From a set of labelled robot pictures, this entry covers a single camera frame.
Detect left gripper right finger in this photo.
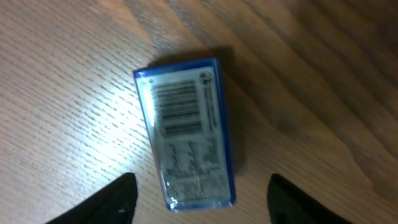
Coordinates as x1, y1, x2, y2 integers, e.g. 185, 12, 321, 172
267, 173, 350, 224

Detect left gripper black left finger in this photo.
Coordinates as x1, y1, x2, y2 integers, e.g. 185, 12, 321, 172
47, 172, 138, 224

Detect small dark blue carton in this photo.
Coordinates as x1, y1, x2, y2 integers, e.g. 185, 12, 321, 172
132, 57, 236, 212

